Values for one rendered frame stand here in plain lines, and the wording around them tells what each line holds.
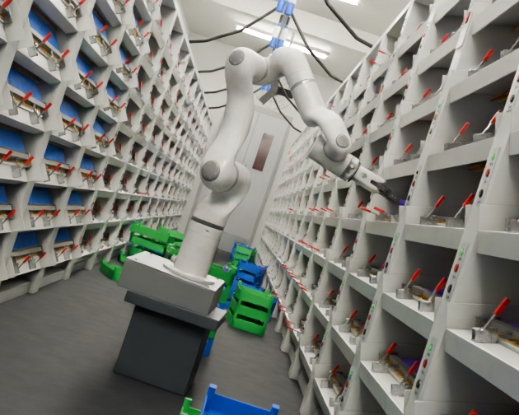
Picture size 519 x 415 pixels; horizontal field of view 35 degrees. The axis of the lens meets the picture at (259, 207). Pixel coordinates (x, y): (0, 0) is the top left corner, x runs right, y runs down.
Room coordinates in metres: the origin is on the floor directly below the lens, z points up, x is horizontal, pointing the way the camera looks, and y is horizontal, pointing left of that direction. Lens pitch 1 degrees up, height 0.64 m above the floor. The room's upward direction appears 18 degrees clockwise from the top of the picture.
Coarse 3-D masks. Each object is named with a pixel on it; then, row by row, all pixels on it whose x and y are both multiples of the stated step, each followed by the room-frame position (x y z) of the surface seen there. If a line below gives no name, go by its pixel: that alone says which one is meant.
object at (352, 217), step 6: (360, 204) 3.54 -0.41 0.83; (348, 210) 3.70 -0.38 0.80; (354, 210) 3.70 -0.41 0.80; (360, 210) 3.70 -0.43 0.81; (342, 216) 3.70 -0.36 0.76; (348, 216) 3.55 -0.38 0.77; (354, 216) 3.54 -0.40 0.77; (360, 216) 3.27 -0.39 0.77; (342, 222) 3.69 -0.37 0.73; (348, 222) 3.47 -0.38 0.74; (354, 222) 3.30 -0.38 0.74; (360, 222) 3.14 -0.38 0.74; (348, 228) 3.46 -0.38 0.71; (354, 228) 3.29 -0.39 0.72
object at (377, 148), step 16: (416, 16) 3.70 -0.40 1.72; (400, 64) 3.70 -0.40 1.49; (400, 96) 3.71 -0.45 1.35; (384, 112) 3.70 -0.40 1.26; (368, 144) 3.70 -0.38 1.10; (384, 144) 3.71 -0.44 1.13; (368, 160) 3.70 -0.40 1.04; (352, 192) 3.70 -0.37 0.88; (368, 192) 3.71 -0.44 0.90; (336, 240) 3.70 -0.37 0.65; (352, 240) 3.71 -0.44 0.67; (320, 288) 3.70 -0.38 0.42; (336, 288) 3.71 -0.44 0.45; (304, 368) 3.71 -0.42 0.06
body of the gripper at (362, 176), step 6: (360, 162) 2.67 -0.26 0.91; (360, 168) 2.64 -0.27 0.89; (354, 174) 2.65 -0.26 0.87; (360, 174) 2.64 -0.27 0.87; (366, 174) 2.64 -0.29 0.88; (372, 174) 2.64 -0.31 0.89; (348, 180) 2.67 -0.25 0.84; (354, 180) 2.67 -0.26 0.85; (360, 180) 2.64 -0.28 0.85; (366, 180) 2.64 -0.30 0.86; (378, 180) 2.64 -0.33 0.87; (384, 180) 2.64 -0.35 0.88; (366, 186) 2.65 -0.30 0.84; (372, 186) 2.64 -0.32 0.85; (372, 192) 2.69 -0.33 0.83; (378, 192) 2.65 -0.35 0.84
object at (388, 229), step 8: (368, 208) 3.00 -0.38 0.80; (384, 208) 3.00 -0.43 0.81; (392, 208) 3.00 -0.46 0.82; (400, 208) 2.40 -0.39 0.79; (368, 216) 3.00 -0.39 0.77; (400, 216) 2.40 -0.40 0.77; (368, 224) 2.94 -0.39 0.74; (376, 224) 2.77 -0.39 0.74; (384, 224) 2.63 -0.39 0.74; (392, 224) 2.49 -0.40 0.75; (368, 232) 2.93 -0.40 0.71; (376, 232) 2.76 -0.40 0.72; (384, 232) 2.62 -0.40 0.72; (392, 232) 2.48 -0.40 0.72
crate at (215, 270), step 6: (168, 246) 3.69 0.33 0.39; (168, 252) 3.57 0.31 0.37; (174, 252) 3.52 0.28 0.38; (168, 258) 3.52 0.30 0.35; (216, 264) 3.75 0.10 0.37; (228, 264) 3.74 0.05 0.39; (210, 270) 3.55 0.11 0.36; (216, 270) 3.55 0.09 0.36; (222, 270) 3.56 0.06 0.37; (234, 270) 3.56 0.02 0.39; (216, 276) 3.55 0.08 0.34; (222, 276) 3.56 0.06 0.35; (228, 276) 3.56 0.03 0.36; (234, 276) 3.57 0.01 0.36; (228, 282) 3.56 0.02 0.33
